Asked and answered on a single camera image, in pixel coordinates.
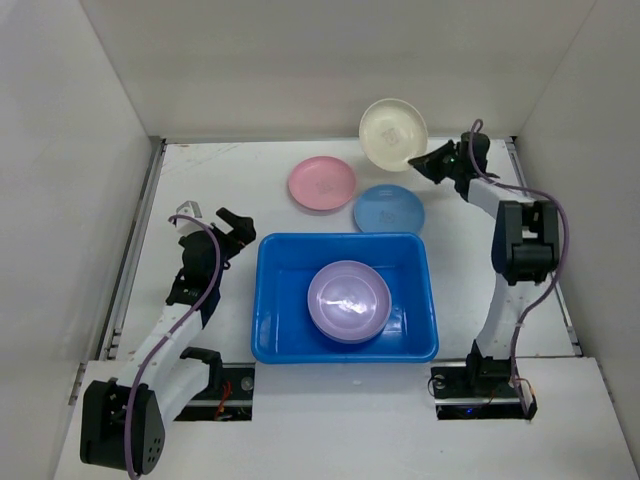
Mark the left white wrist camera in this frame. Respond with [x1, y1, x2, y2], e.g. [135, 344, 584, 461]
[172, 200, 202, 236]

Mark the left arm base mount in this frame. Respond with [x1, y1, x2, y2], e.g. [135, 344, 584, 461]
[176, 363, 255, 422]

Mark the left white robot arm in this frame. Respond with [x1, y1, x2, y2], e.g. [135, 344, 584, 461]
[79, 202, 256, 479]

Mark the left aluminium rail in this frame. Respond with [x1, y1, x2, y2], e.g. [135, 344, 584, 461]
[89, 136, 166, 360]

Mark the purple plate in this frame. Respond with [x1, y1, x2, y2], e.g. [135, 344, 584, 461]
[307, 260, 392, 344]

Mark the aluminium rail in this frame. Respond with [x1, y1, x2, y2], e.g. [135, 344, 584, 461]
[505, 136, 583, 357]
[89, 136, 166, 360]

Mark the blue plastic bin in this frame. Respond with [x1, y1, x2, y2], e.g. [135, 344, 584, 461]
[251, 233, 439, 364]

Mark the blue plate centre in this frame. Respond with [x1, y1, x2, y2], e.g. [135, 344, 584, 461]
[353, 184, 426, 234]

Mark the pink plate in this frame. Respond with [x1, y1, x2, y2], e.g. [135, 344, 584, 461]
[287, 156, 357, 211]

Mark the cream plate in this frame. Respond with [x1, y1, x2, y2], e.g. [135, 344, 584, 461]
[359, 98, 429, 173]

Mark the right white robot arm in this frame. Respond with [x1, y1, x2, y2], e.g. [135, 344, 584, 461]
[408, 131, 562, 397]

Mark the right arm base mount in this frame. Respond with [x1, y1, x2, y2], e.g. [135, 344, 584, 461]
[428, 363, 538, 421]

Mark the right aluminium rail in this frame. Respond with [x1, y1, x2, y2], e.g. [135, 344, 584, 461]
[505, 136, 583, 357]

